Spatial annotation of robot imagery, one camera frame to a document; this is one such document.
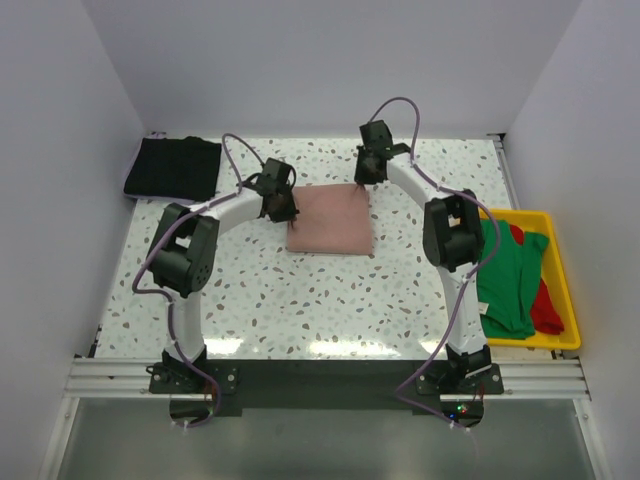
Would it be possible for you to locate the yellow plastic bin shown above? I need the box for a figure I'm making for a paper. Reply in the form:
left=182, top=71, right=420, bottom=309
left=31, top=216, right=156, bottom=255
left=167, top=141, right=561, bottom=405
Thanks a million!
left=488, top=209, right=582, bottom=351

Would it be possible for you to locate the green t-shirt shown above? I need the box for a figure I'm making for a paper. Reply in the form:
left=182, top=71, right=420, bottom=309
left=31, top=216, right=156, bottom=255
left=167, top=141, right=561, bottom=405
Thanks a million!
left=477, top=220, right=549, bottom=340

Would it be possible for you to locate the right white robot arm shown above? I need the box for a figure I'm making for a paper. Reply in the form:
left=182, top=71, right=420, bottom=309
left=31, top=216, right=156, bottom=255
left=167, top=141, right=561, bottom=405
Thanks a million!
left=354, top=120, right=491, bottom=393

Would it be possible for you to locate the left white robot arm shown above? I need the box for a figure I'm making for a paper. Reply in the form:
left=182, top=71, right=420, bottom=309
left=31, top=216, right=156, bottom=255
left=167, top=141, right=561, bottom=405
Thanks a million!
left=133, top=158, right=299, bottom=392

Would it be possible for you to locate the pink printed t-shirt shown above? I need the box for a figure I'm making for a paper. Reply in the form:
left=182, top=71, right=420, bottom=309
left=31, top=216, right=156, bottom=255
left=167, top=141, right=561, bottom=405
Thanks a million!
left=286, top=184, right=373, bottom=255

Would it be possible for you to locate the red t-shirt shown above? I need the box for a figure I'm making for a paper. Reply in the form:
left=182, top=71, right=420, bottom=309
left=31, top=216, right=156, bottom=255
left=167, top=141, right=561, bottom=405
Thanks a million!
left=509, top=224, right=564, bottom=340

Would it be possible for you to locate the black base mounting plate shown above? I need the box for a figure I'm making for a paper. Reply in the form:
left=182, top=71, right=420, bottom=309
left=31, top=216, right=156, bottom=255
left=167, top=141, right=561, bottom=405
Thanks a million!
left=146, top=357, right=505, bottom=426

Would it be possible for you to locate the folded black t-shirt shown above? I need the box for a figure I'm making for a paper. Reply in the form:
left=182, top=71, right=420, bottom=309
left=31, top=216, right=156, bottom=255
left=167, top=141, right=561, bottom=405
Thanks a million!
left=123, top=136, right=222, bottom=202

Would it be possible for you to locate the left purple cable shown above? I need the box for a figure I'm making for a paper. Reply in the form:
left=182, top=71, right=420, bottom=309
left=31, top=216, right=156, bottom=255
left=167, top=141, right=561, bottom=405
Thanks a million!
left=132, top=132, right=266, bottom=430

